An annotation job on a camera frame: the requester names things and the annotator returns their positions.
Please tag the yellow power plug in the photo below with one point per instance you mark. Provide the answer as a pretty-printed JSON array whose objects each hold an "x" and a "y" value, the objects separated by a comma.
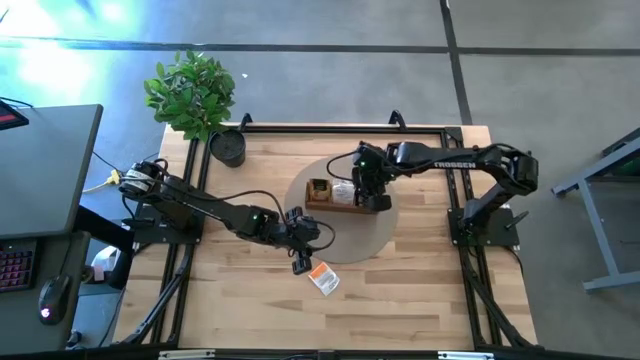
[{"x": 116, "y": 177}]

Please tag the pink white small item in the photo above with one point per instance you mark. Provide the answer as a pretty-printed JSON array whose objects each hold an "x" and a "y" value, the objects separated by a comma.
[{"x": 104, "y": 262}]

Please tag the green potted plant black pot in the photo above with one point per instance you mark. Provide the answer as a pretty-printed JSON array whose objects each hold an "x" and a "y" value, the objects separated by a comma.
[{"x": 190, "y": 95}]

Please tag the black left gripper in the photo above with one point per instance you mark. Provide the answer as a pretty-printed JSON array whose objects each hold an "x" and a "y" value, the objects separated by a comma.
[{"x": 305, "y": 232}]

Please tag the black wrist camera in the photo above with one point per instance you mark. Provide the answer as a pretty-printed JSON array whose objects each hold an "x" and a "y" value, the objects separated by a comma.
[
  {"x": 380, "y": 202},
  {"x": 301, "y": 264}
]

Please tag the black clamp lever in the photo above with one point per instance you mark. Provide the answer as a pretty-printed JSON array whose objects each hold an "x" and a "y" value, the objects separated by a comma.
[{"x": 517, "y": 220}]

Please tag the black desk stand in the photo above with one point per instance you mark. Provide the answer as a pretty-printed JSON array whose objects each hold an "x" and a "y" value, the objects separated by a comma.
[{"x": 100, "y": 227}]

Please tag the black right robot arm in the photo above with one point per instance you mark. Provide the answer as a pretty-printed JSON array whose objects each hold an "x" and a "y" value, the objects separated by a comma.
[{"x": 450, "y": 162}]

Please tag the black computer mouse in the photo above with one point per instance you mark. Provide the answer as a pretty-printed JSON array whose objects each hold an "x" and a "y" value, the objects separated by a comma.
[{"x": 54, "y": 297}]

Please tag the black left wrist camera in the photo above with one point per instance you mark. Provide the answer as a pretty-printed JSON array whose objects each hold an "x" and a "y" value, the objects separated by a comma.
[{"x": 301, "y": 264}]

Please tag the black device red screen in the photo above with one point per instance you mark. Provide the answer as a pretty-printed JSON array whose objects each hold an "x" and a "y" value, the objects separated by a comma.
[{"x": 10, "y": 116}]

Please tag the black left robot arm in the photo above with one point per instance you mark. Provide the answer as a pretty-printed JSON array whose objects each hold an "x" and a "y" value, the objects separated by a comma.
[{"x": 215, "y": 212}]

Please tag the wooden three-compartment tea box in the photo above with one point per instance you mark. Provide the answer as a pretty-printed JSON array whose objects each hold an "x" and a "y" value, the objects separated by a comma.
[{"x": 330, "y": 205}]

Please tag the black frame hook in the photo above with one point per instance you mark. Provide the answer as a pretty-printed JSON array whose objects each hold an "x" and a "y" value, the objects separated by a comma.
[
  {"x": 397, "y": 120},
  {"x": 245, "y": 122}
]

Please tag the black backlit keyboard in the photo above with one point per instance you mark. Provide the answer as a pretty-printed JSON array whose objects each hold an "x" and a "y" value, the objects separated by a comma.
[{"x": 15, "y": 265}]

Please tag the white metal bracket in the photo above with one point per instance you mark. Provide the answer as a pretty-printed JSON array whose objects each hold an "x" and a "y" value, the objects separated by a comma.
[
  {"x": 186, "y": 354},
  {"x": 466, "y": 355}
]

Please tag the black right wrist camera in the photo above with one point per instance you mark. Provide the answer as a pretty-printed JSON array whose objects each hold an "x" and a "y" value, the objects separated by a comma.
[{"x": 380, "y": 202}]

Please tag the round beige leather mat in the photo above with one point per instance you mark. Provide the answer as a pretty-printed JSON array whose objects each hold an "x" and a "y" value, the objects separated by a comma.
[{"x": 350, "y": 235}]

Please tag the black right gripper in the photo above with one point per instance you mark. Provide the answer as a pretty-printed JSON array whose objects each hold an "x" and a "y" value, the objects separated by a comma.
[{"x": 370, "y": 172}]

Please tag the grey metal side table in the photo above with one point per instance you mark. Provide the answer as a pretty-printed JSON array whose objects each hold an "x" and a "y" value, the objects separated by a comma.
[{"x": 596, "y": 225}]

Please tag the dark grey lower desk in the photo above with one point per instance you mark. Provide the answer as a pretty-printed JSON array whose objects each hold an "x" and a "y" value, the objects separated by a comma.
[{"x": 30, "y": 330}]

